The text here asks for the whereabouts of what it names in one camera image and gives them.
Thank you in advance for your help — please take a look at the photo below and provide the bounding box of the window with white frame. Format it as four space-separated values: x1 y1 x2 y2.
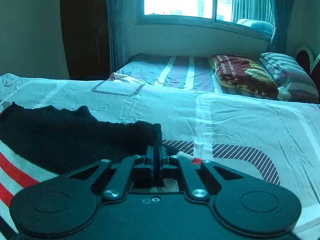
138 0 274 39

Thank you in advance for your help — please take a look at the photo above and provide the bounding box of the patterned white bed sheet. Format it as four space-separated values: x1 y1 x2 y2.
1 74 319 239

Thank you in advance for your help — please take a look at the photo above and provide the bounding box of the striped knit dinosaur sweater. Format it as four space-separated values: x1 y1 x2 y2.
0 101 203 235

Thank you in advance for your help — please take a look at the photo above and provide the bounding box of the teal cushion on windowsill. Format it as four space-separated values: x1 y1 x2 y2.
236 18 273 36

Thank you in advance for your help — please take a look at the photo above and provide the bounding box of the red white scalloped headboard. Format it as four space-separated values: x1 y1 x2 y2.
295 46 319 75

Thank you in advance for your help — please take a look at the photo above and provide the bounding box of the maroon yellow folded blanket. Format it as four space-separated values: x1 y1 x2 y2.
209 55 278 98

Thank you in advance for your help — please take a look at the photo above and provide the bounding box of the grey striped pillow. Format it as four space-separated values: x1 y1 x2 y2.
259 53 319 104

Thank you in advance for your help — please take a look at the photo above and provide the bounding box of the teal right curtain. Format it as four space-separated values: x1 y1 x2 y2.
267 0 295 54

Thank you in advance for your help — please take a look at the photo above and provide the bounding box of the striped purple blue bedding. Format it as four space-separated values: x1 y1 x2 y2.
110 54 276 100

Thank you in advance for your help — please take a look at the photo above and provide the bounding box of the dark wooden door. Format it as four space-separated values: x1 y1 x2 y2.
60 0 110 81

